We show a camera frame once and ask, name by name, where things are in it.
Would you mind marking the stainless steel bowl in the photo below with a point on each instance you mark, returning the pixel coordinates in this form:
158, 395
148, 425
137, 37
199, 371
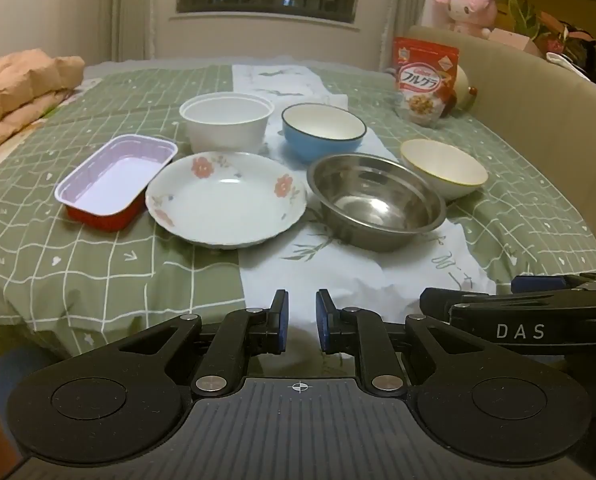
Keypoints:
378, 200

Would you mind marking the potted plant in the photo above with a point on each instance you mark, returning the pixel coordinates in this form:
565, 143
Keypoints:
553, 27

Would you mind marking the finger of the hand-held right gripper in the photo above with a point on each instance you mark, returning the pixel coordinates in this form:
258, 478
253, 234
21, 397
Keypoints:
438, 302
543, 283

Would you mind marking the cream bowl with yellow rim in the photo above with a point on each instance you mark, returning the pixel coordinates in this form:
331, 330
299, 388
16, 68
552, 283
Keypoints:
443, 165

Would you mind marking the beige curtain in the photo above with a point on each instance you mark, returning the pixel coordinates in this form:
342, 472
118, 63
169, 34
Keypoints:
403, 5
125, 10

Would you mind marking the white plastic bowl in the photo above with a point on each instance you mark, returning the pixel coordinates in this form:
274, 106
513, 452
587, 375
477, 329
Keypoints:
228, 130

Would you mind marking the blue bowl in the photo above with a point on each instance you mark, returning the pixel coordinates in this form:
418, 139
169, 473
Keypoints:
318, 149

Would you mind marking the green checked bedsheet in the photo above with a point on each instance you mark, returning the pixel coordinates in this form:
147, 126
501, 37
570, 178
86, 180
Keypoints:
78, 260

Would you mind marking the white deer-print cloth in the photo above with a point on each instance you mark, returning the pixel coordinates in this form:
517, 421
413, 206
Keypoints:
278, 85

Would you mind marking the floral white plate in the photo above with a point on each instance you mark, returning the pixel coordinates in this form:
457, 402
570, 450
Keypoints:
228, 205

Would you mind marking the yellow plush toy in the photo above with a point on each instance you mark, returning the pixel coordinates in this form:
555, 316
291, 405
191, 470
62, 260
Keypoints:
504, 17

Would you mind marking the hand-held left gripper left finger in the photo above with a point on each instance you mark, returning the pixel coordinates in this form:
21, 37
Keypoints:
281, 321

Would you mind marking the peach comforter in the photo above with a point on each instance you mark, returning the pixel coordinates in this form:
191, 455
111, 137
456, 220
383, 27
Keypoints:
18, 90

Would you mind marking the red rectangular tray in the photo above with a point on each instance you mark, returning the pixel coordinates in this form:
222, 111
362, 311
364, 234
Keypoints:
113, 180

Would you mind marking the red cereal bag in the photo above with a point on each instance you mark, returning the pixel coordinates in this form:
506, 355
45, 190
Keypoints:
423, 85

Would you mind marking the pink box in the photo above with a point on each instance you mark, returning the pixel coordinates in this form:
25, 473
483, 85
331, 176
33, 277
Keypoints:
513, 39

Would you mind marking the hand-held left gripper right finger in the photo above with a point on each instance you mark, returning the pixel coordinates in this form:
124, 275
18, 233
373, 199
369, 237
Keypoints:
323, 321

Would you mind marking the beige padded headboard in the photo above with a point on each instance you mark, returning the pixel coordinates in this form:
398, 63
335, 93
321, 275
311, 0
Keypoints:
528, 110

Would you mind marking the pink plush toy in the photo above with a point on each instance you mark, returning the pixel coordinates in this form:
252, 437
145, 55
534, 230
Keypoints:
465, 7

